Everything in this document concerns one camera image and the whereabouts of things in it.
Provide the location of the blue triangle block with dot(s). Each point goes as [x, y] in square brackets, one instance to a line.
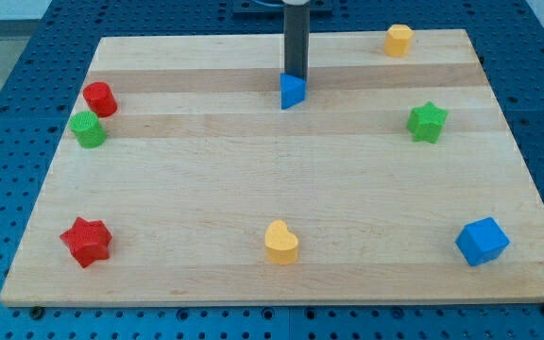
[292, 91]

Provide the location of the yellow heart block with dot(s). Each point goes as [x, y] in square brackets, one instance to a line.
[281, 245]

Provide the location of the wooden board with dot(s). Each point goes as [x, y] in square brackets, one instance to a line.
[200, 159]

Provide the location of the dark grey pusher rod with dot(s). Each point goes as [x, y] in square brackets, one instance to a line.
[296, 29]

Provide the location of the green star block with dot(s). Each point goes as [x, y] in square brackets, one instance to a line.
[426, 122]

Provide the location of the yellow hexagon block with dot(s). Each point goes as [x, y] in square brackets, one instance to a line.
[398, 40]

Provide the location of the red cylinder block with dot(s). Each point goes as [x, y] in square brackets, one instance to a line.
[100, 99]

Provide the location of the green cylinder block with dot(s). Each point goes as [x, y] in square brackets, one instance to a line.
[87, 129]

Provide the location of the red star block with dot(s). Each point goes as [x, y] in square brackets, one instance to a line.
[87, 241]

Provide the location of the blue cube block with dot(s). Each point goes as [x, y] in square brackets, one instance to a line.
[482, 241]

